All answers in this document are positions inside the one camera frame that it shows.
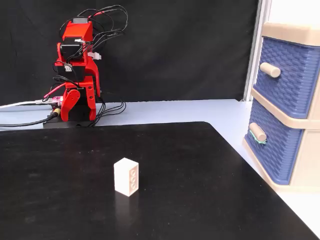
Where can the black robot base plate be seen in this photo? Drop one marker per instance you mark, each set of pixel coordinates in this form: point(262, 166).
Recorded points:
point(62, 124)

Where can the white toy brick block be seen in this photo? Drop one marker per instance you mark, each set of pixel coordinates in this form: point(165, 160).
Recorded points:
point(122, 175)

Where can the blue drawer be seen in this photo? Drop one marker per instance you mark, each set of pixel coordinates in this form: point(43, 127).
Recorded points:
point(277, 152)

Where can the green rubber band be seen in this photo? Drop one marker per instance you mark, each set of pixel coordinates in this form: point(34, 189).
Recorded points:
point(253, 136)

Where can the pink lit controller board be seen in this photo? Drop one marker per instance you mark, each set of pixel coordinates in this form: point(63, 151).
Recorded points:
point(56, 99)

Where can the black rectangular table mat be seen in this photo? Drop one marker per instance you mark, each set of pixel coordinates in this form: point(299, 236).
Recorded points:
point(125, 212)

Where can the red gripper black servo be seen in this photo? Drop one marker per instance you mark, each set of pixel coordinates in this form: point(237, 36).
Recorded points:
point(93, 75)

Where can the beige plastic drawer cabinet frame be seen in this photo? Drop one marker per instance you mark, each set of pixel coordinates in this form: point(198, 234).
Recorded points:
point(310, 155)

